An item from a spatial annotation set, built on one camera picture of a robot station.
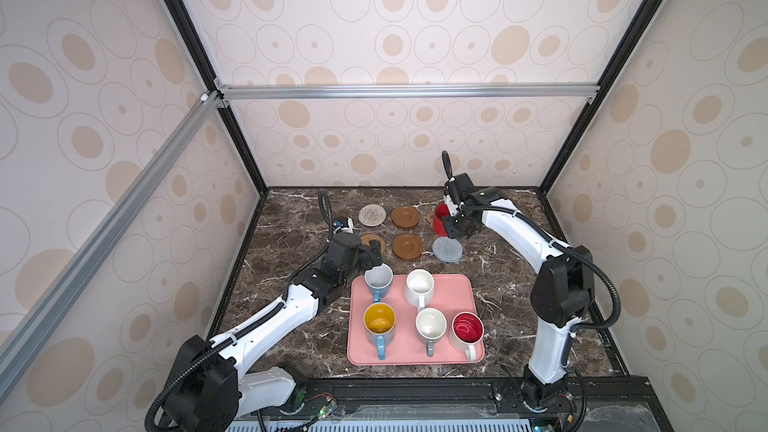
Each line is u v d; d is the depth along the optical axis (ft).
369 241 2.97
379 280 3.01
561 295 1.68
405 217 3.62
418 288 3.01
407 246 3.37
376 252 2.43
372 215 3.70
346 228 2.36
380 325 2.79
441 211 2.93
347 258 2.01
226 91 2.94
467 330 2.73
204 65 2.75
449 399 2.44
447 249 3.36
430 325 2.74
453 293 2.98
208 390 1.29
